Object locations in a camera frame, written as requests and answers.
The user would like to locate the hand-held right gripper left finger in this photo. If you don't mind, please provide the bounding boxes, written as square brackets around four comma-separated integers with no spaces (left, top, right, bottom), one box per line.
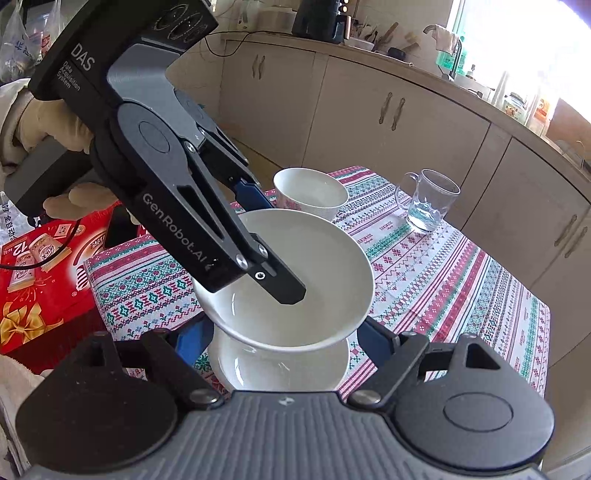
[83,318,222,411]

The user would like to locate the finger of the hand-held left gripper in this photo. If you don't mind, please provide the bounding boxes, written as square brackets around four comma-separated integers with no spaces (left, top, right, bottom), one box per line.
[127,145,307,305]
[198,121,274,212]

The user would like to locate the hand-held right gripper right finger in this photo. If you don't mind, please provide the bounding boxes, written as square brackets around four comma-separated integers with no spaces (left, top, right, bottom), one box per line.
[347,318,502,407]

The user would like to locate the person's left hand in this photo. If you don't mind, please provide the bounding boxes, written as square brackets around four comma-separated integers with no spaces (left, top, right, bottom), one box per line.
[13,95,122,221]

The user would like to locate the white pink-flower bowl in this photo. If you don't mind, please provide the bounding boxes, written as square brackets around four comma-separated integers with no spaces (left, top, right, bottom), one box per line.
[272,167,350,221]

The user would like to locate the patterned red green tablecloth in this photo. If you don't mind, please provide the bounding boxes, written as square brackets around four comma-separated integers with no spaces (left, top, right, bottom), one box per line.
[88,165,552,402]

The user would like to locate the clear plastic bag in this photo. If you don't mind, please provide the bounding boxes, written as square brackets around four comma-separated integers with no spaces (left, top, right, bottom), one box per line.
[0,0,64,85]

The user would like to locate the clear glass mug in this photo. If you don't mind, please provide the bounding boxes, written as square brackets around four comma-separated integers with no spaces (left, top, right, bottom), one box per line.
[394,169,461,233]

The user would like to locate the red gift box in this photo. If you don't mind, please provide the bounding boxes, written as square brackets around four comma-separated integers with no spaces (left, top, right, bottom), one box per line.
[0,200,153,356]

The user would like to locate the black kitchen appliance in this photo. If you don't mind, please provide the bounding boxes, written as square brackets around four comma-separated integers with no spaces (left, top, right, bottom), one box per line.
[292,0,347,45]

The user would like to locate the cream fluffy cloth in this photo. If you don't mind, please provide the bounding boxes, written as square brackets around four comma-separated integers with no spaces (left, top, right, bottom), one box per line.
[0,355,52,462]

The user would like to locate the cream kitchen cabinets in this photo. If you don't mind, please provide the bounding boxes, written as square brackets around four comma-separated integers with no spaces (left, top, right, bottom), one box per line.
[166,30,591,356]

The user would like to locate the crinkled white printed bag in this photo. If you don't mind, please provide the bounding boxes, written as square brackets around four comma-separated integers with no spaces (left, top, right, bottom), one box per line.
[0,191,21,243]

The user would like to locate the metal faucet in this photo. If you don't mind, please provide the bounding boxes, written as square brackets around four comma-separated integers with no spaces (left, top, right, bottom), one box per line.
[424,24,463,82]

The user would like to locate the orange packet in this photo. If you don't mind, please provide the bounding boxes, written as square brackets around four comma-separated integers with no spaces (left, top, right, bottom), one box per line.
[536,97,556,131]

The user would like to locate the black cable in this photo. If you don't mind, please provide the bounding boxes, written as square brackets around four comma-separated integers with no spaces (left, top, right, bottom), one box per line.
[0,222,85,271]

